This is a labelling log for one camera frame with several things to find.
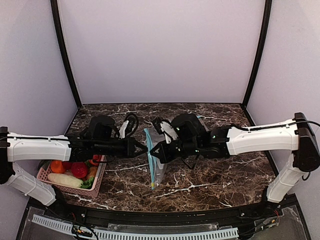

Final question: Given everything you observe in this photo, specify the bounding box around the clear zip bag blue zipper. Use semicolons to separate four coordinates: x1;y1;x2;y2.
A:
144;128;167;190

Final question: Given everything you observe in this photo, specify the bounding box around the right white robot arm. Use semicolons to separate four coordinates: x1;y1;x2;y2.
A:
149;112;320;204

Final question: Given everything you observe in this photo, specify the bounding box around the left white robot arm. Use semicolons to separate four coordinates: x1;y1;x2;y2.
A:
0;113;148;206

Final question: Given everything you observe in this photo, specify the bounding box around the red toy tomato right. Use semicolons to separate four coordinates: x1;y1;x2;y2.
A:
89;155;102;167

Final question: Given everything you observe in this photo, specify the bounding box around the brown toy potato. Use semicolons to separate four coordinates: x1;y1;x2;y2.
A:
86;166;98;180

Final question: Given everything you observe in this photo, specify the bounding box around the red toy fruit front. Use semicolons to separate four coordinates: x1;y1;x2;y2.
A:
70;162;88;179

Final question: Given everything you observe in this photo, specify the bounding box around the red toy fruit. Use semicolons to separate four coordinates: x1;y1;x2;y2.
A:
62;161;73;171
70;162;88;179

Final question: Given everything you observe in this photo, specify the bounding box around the green toy leafy vegetable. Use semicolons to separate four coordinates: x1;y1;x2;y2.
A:
80;176;95;190

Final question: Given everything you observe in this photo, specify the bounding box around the red toy fruit left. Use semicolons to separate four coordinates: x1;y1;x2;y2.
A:
62;161;73;171

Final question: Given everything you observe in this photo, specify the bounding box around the white toy radish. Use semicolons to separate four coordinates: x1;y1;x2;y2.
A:
47;173;83;188

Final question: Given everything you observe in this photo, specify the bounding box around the orange toy fruit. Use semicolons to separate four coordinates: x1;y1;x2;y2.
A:
50;160;66;174

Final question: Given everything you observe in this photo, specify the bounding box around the green toy chili pepper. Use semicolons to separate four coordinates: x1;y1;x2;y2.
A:
37;160;51;171

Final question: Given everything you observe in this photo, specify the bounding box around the pink perforated plastic basket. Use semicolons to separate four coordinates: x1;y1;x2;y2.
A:
37;155;106;198

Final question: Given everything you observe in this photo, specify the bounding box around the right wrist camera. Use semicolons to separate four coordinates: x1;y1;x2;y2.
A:
151;117;178;144

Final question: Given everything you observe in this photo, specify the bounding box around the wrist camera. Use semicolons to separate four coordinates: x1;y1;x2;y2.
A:
151;117;178;144
119;112;139;139

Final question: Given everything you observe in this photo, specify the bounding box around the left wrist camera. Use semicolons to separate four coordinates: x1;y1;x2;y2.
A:
119;112;139;139

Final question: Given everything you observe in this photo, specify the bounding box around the white slotted cable duct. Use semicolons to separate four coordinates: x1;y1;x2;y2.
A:
31;214;239;240

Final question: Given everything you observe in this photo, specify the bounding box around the black front rail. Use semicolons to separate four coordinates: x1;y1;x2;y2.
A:
44;193;307;231

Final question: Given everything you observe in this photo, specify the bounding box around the left black frame post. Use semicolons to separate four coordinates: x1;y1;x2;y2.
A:
50;0;82;109

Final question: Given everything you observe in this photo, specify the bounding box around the black frame post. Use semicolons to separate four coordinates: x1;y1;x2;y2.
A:
50;0;82;109
241;0;273;110

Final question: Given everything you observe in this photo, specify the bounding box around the right black frame post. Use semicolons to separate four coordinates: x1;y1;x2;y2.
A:
241;0;273;110

